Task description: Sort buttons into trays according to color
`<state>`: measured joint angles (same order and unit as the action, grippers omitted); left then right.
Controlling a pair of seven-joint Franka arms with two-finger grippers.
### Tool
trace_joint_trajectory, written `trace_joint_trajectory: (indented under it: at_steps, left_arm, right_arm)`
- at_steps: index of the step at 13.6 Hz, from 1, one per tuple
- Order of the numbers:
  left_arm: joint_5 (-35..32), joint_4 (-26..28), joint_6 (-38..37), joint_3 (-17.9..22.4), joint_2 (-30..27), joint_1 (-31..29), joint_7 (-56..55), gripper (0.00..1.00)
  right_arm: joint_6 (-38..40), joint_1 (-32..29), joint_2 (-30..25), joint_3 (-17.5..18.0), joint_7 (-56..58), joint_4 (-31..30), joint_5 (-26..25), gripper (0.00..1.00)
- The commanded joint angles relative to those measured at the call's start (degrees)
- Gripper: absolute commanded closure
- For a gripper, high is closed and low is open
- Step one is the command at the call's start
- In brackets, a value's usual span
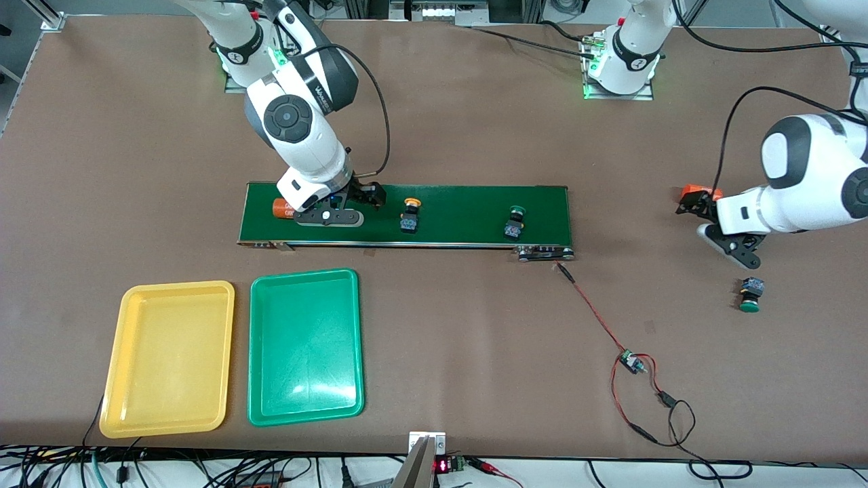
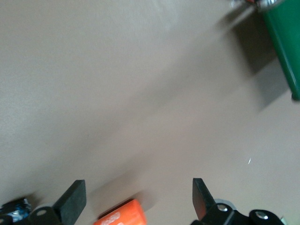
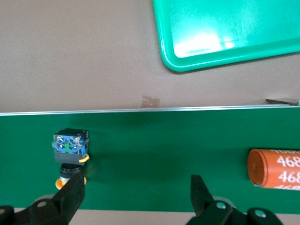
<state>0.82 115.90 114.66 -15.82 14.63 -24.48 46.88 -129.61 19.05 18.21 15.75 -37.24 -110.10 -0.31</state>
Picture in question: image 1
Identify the green push button switch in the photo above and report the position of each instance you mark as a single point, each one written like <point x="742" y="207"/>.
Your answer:
<point x="750" y="305"/>
<point x="513" y="230"/>

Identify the green plastic tray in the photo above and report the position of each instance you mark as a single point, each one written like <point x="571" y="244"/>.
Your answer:
<point x="305" y="346"/>

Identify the green conveyor belt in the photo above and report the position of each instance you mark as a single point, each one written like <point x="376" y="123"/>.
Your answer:
<point x="461" y="217"/>

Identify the red clip lead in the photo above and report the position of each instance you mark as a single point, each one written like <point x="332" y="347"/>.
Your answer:
<point x="485" y="465"/>

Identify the yellow push button switch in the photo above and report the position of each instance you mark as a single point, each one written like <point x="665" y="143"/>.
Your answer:
<point x="409" y="222"/>

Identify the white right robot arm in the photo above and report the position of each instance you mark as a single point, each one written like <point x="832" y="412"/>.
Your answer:
<point x="312" y="152"/>

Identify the aluminium frame with light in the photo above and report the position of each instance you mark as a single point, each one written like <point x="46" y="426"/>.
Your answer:
<point x="437" y="12"/>

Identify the red black power lead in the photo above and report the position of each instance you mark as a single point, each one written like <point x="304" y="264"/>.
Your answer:
<point x="666" y="399"/>

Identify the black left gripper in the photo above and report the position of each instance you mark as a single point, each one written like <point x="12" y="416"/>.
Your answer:
<point x="703" y="205"/>

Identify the small speed controller board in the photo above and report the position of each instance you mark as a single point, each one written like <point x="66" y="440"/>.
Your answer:
<point x="630" y="361"/>

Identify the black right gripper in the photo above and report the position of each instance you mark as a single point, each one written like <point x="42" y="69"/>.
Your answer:
<point x="357" y="190"/>

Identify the orange cylinder with white print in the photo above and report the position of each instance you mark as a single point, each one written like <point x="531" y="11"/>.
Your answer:
<point x="692" y="188"/>
<point x="281" y="207"/>

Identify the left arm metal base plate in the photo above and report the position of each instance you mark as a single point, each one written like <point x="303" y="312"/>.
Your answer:
<point x="620" y="97"/>

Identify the yellow plastic tray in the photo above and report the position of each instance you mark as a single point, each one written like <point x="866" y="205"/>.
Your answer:
<point x="169" y="359"/>

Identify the aluminium frame profile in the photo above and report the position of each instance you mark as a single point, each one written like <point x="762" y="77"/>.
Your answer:
<point x="53" y="22"/>

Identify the red digit display module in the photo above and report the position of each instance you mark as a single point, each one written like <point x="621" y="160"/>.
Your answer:
<point x="442" y="465"/>

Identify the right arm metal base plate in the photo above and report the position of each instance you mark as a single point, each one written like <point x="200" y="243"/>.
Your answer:
<point x="232" y="87"/>

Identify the grey metal camera bracket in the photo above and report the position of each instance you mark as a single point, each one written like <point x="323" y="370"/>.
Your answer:
<point x="417" y="468"/>

